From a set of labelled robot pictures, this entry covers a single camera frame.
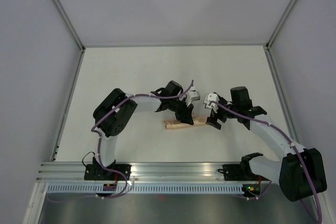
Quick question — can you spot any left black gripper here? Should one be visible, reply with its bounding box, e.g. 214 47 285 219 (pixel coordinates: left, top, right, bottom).
169 98 194 126

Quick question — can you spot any peach cloth napkin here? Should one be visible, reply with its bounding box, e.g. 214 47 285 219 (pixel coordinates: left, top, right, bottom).
163 113 207 130

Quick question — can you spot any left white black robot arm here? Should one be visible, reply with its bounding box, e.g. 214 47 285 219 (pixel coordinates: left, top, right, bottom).
91 80 200 180

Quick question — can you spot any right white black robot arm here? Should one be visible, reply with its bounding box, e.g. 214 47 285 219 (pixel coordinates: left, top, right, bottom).
204 87 327 202

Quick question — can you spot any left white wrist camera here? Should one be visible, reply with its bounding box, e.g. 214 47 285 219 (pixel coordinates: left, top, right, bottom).
186 87 201 106

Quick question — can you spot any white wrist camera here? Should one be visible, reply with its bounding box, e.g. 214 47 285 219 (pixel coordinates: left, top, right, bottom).
203 93 219 113
186 87 201 106

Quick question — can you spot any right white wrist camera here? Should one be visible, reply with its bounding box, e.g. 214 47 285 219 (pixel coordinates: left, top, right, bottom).
203 93 219 113

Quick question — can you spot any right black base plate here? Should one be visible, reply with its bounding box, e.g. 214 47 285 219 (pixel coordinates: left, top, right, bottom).
216 163 268 182

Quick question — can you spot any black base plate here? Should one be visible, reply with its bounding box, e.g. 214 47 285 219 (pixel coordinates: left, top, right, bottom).
216 163 268 182
84 164 132 181

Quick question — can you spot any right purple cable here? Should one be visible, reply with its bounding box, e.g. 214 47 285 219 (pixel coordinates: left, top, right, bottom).
209 100 323 224

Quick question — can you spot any purple cable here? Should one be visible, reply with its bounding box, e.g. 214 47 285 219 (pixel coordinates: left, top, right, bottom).
209 100 323 224
47 79 195 204

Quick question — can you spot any right side aluminium rail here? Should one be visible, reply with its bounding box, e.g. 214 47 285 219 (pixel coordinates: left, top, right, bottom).
263 45 304 152

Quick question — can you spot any aluminium rail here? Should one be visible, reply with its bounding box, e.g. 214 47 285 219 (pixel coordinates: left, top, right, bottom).
263 45 304 152
36 161 322 183
49 47 86 162

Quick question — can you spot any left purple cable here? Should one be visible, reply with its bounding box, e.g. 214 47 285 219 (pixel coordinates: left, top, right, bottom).
47 79 195 204

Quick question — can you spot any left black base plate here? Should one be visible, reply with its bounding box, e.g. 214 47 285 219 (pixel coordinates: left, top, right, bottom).
84 164 132 181

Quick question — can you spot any left side aluminium rail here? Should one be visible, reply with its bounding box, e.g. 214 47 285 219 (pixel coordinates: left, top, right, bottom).
49 47 86 162

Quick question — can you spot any front aluminium rail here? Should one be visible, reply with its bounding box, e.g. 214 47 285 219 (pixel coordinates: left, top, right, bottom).
36 161 322 183

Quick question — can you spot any white slotted cable duct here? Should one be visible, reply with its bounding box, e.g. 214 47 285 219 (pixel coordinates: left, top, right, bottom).
47 183 243 194

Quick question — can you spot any left aluminium frame post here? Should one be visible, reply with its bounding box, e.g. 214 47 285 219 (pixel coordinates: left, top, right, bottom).
51 0 85 52

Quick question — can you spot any aluminium frame post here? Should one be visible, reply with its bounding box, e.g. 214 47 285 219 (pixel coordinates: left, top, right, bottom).
51 0 85 52
265 0 298 51

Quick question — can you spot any right aluminium frame post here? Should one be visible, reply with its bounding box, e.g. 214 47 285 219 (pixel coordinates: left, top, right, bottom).
265 0 298 51

